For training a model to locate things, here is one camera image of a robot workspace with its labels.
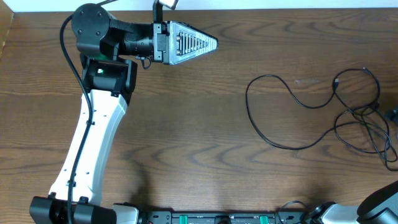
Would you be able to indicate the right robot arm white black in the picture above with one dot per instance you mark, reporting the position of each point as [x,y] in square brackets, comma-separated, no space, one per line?
[380,206]

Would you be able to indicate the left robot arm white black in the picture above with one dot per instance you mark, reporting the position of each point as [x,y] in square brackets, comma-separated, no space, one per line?
[110,53]

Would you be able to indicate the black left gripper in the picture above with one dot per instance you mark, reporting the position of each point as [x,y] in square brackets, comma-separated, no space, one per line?
[158,42]

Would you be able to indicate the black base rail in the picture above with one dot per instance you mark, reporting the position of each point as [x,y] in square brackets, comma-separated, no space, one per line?
[224,216]

